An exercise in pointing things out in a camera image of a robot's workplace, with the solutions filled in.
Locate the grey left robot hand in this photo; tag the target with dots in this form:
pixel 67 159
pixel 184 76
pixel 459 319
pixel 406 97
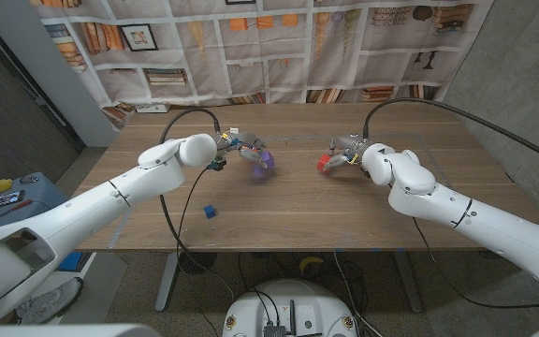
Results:
pixel 246 142

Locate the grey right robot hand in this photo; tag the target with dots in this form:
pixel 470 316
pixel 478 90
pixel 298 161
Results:
pixel 346 147

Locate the purple magnetic block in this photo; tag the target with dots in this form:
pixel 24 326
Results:
pixel 269 160

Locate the red magnetic block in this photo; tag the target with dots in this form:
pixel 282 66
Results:
pixel 323 165

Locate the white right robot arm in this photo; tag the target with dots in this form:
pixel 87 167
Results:
pixel 438 196

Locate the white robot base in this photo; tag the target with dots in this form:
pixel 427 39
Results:
pixel 297 304

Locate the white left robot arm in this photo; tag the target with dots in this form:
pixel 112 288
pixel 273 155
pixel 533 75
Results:
pixel 110 201

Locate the small blue block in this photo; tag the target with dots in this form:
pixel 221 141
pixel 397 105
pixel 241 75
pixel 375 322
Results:
pixel 209 211

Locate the yellow toy banana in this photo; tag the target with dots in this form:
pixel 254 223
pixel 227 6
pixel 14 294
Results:
pixel 310 262

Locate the yellow toy lemon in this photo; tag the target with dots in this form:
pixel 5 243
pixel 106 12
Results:
pixel 2 185

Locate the printed bookshelf backdrop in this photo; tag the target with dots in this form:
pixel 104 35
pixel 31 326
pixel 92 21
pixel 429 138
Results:
pixel 251 70

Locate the white power strip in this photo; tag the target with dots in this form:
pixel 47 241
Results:
pixel 152 108

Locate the black round floor base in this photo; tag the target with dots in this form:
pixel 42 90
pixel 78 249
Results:
pixel 198 263

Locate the grey table leg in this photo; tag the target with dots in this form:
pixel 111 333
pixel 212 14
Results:
pixel 166 285
pixel 410 285

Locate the white low shelf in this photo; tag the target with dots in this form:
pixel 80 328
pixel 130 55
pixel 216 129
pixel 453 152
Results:
pixel 106 281

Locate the blue foam pad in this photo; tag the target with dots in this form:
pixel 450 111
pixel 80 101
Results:
pixel 69 261

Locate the round grey lid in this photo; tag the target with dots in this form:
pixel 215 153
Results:
pixel 29 179

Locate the red screwdriver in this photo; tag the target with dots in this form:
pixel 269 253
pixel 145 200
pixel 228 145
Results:
pixel 10 211

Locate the black smartphone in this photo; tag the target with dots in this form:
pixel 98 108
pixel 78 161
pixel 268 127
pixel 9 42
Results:
pixel 4 200

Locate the grey sneaker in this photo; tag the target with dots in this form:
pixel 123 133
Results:
pixel 49 302

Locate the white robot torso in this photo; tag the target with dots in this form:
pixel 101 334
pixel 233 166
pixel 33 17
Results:
pixel 63 331

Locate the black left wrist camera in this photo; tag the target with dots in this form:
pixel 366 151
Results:
pixel 216 165

